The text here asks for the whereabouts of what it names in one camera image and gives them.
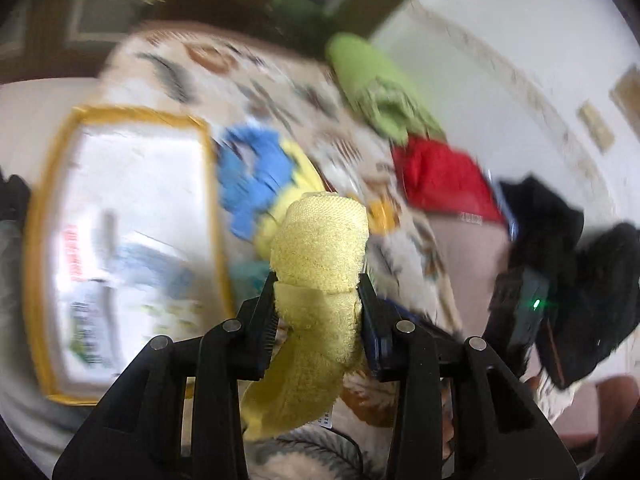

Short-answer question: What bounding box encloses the yellow-rimmed white box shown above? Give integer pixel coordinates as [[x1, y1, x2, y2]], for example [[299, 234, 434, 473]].
[[22, 105, 237, 406]]

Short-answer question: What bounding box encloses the dark wooden glass cabinet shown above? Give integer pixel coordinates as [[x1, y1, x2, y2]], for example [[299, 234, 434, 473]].
[[0, 0, 451, 83]]

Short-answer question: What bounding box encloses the leaf printed blanket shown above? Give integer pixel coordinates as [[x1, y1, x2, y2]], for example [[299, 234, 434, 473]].
[[97, 22, 576, 480]]

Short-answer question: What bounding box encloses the teal cloth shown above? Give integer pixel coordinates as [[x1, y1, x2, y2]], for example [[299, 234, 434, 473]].
[[230, 260, 273, 301]]

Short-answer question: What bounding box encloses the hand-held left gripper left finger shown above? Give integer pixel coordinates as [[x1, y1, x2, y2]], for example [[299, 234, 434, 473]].
[[52, 272, 279, 480]]

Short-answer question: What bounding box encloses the red jacket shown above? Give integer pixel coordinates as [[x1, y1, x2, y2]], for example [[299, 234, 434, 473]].
[[392, 137, 508, 226]]

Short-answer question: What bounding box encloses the beige wall switch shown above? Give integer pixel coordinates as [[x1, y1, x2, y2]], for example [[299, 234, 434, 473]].
[[577, 102, 616, 152], [609, 65, 640, 117]]

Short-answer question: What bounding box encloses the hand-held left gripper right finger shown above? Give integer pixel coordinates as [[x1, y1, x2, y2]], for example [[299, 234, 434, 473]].
[[357, 272, 581, 480]]

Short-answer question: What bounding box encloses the blue towel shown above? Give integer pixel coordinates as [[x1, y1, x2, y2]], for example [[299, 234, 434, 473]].
[[216, 125, 297, 238]]

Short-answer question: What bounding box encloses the black clothing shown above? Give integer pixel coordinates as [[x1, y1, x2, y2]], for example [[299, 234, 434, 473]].
[[500, 175, 640, 391]]

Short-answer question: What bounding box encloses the green rolled blanket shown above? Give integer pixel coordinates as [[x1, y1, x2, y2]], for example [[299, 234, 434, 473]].
[[325, 32, 448, 143]]

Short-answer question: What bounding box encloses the yellow towel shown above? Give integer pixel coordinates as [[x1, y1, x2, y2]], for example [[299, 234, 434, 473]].
[[239, 191, 370, 438], [252, 140, 331, 261]]

